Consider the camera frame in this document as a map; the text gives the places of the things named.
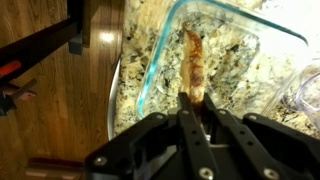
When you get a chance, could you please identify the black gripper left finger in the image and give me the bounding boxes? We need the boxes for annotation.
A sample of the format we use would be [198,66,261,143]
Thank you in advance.
[168,91,223,180]

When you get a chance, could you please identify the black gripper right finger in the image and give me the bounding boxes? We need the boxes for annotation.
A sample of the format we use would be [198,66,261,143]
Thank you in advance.
[202,92,292,180]

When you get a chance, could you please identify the round toasted bread slice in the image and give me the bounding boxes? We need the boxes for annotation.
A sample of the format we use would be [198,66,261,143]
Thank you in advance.
[179,21,207,106]

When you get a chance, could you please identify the clear drinking glass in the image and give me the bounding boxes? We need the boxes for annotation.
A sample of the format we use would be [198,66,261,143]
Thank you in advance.
[281,71,320,132]

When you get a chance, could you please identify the clear glass food container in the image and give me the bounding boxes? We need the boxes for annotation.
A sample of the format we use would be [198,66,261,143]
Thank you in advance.
[134,0,310,122]

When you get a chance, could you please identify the wooden lower cabinet drawers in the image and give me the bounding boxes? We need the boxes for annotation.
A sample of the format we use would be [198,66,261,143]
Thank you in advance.
[24,156,88,180]

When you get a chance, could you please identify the black metal frame bar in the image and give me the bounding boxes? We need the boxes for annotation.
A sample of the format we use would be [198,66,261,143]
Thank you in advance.
[0,0,85,85]

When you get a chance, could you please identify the red handled clamp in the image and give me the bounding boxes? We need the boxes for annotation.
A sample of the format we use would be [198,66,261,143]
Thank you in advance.
[0,59,38,118]

